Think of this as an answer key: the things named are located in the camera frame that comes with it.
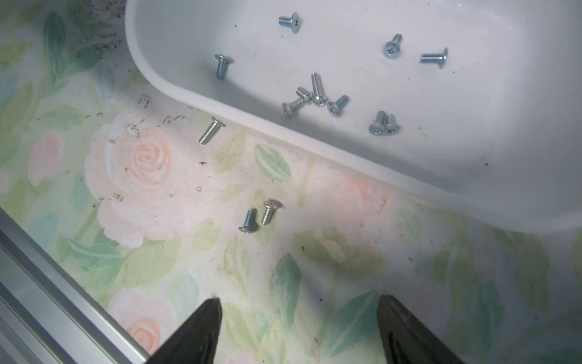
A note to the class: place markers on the silver screw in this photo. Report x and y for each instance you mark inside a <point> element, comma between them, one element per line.
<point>438,59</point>
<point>335,109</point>
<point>249,226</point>
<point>292,22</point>
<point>211,131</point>
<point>319,98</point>
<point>223,64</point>
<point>271,206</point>
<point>304,97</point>
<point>392,128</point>
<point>392,49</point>
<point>379,126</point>

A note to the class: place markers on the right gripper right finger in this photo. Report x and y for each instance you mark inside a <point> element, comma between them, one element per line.
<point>406,340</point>

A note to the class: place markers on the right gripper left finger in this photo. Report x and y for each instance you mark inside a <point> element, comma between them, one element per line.
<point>196,340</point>

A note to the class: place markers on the white plastic storage box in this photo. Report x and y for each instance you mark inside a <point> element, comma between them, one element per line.
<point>494,134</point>

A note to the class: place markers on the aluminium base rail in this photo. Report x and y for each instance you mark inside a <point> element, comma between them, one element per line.
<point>46,317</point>

